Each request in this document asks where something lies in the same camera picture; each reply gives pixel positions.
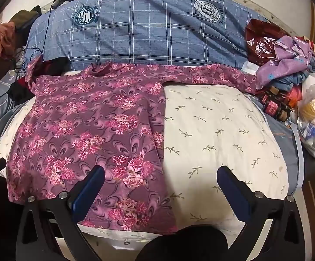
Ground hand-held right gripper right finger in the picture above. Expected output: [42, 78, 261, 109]
[216, 165, 306, 261]

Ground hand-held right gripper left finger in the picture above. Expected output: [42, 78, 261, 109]
[16, 165, 105, 261]

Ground pink floral shirt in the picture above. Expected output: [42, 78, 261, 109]
[7, 57, 258, 236]

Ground cream leaf-print quilt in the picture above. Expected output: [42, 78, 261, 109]
[0, 69, 290, 251]

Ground red-labelled dark bottle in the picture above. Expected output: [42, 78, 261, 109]
[266, 85, 292, 101]
[259, 96, 292, 121]

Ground clear plastic bag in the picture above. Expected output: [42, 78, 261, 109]
[296, 73, 315, 164]

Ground red and black cloth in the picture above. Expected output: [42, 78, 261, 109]
[9, 57, 71, 101]

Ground blue crumpled cloth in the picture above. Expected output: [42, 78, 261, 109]
[272, 60, 315, 93]

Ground orange cloth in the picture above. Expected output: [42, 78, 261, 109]
[0, 22, 19, 58]

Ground purple floral cloth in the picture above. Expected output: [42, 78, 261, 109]
[255, 35, 315, 90]

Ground dark red plastic bag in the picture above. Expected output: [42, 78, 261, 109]
[245, 19, 288, 66]

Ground olive green cloth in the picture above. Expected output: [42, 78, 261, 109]
[9, 5, 42, 29]

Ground blue plaid blanket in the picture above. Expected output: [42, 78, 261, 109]
[24, 0, 272, 72]

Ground black cable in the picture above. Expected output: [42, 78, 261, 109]
[13, 4, 57, 74]

